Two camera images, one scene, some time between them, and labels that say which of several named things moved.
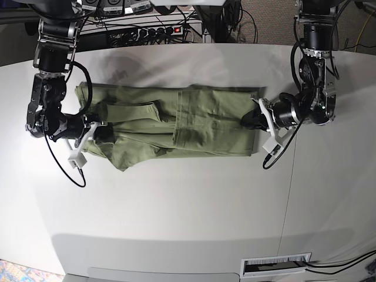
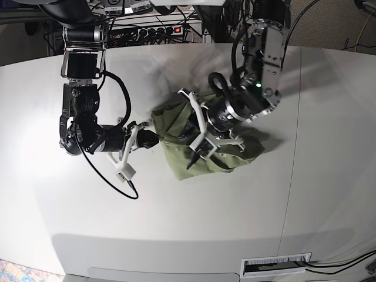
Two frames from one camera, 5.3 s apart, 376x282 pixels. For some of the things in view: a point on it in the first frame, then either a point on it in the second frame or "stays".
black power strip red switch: [158, 32] stays
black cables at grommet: [364, 257] stays
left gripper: [74, 126] → [118, 142]
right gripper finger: [254, 120] → [191, 129]
